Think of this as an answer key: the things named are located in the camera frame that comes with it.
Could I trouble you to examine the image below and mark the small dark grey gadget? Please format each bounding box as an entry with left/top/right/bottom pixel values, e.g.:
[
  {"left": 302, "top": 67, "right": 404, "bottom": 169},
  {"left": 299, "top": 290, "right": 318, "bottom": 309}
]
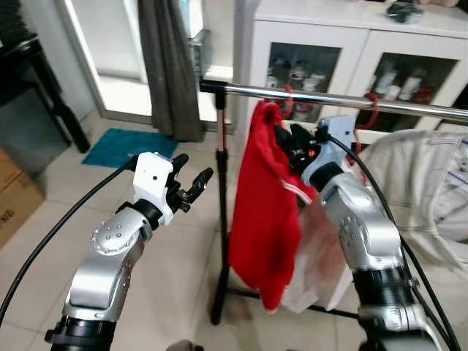
[{"left": 386, "top": 1, "right": 423, "bottom": 24}]

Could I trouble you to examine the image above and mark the grey robot leg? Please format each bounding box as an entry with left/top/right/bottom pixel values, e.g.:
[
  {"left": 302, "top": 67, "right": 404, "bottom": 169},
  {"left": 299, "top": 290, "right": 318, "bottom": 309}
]
[{"left": 167, "top": 339, "right": 205, "bottom": 351}]

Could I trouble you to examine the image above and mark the grey storage bin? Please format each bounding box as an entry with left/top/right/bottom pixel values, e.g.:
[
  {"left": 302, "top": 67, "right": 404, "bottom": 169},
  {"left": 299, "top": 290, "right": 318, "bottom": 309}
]
[{"left": 0, "top": 86, "right": 72, "bottom": 175}]

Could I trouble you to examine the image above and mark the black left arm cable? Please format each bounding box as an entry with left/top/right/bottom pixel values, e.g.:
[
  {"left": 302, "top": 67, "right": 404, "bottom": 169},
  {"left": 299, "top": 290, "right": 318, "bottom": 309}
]
[{"left": 0, "top": 157, "right": 141, "bottom": 326}]

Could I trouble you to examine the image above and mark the printed brown cardboard box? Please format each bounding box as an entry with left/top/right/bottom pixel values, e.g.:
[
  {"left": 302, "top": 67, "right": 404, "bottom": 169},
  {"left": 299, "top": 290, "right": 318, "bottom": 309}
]
[{"left": 0, "top": 172, "right": 46, "bottom": 248}]

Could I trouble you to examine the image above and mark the silver clothes rack rail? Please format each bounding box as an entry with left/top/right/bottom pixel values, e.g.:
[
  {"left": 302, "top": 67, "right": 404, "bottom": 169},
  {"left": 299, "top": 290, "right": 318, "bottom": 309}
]
[{"left": 199, "top": 79, "right": 468, "bottom": 121}]

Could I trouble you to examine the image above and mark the red plastic clothes hanger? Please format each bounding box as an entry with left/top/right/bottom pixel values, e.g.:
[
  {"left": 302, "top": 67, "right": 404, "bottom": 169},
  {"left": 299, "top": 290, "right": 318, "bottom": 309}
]
[
  {"left": 278, "top": 83, "right": 295, "bottom": 121},
  {"left": 350, "top": 93, "right": 382, "bottom": 170}
]

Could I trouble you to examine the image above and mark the grey utility box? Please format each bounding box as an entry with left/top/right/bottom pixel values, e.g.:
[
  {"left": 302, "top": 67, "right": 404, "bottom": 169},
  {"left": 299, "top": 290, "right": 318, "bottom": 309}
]
[{"left": 189, "top": 29, "right": 214, "bottom": 79}]

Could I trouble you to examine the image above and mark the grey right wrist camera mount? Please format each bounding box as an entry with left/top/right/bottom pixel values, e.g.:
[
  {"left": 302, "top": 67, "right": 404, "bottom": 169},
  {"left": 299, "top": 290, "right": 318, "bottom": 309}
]
[{"left": 303, "top": 116, "right": 358, "bottom": 185}]

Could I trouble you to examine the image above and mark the beige jacket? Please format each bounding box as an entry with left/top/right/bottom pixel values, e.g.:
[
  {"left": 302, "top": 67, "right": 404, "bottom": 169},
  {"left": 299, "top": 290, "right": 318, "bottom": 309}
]
[{"left": 362, "top": 130, "right": 468, "bottom": 273}]

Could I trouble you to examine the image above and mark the red garment with white trim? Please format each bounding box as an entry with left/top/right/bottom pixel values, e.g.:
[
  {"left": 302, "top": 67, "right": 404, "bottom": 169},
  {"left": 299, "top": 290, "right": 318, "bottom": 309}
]
[{"left": 228, "top": 101, "right": 320, "bottom": 314}]

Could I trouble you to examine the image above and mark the black metal shelf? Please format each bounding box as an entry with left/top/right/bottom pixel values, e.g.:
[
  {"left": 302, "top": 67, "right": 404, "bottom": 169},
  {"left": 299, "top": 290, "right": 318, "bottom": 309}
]
[{"left": 0, "top": 0, "right": 92, "bottom": 154}]

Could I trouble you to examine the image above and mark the white glass door cabinet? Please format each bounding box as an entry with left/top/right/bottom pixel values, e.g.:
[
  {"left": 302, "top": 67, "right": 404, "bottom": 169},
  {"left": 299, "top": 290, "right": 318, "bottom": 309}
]
[{"left": 234, "top": 0, "right": 468, "bottom": 143}]

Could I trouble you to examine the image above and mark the grey curtain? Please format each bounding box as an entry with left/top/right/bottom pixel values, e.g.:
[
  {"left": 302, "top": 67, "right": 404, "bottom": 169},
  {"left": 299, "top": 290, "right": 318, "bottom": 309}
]
[{"left": 137, "top": 0, "right": 207, "bottom": 143}]

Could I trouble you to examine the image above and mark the plain brown cardboard box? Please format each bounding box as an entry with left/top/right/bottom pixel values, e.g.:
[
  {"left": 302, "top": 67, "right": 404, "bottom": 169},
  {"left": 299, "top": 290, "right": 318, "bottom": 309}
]
[{"left": 0, "top": 148, "right": 24, "bottom": 192}]

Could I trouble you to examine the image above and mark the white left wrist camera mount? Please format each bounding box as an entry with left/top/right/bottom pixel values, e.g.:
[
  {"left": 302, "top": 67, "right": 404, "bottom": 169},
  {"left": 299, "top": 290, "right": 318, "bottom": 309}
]
[{"left": 133, "top": 152, "right": 176, "bottom": 227}]

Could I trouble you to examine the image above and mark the blue clothes hanger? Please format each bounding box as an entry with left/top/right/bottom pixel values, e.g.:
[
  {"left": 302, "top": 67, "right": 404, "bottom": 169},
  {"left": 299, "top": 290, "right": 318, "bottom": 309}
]
[{"left": 446, "top": 167, "right": 468, "bottom": 185}]

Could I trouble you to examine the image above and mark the teal floor mat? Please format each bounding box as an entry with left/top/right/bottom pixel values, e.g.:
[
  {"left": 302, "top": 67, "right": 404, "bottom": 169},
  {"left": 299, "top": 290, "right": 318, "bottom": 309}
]
[{"left": 82, "top": 128, "right": 178, "bottom": 169}]

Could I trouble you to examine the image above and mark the translucent white plastic bag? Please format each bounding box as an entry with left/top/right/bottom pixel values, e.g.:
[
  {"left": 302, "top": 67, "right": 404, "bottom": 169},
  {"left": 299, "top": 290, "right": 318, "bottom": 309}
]
[{"left": 282, "top": 203, "right": 353, "bottom": 313}]

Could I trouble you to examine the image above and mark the white glass sliding door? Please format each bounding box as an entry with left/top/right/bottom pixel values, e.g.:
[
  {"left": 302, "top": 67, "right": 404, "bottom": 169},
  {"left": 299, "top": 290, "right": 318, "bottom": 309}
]
[{"left": 55, "top": 0, "right": 156, "bottom": 124}]

